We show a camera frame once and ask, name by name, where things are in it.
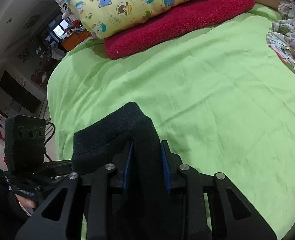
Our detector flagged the black camera cable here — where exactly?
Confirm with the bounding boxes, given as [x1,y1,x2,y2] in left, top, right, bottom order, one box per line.
[43,122,56,163]

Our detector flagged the floral ruffled pillow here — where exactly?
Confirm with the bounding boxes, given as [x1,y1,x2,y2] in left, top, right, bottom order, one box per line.
[266,0,295,74]

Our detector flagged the green bed sheet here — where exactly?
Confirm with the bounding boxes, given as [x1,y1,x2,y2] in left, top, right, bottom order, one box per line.
[47,4,295,239]

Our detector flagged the orange cabinet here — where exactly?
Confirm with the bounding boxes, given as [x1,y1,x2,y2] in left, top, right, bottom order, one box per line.
[62,30,92,51]

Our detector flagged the black fleece pants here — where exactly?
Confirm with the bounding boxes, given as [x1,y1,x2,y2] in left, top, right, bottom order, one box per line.
[71,101,185,240]

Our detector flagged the black camera box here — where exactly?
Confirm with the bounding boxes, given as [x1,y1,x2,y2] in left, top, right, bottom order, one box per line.
[4,115,47,178]

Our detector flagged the red fleece blanket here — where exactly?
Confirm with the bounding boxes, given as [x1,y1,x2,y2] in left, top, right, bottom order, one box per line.
[105,0,255,60]

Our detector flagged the person's left hand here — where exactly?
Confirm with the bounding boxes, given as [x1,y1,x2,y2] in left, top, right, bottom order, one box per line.
[15,194,36,216]

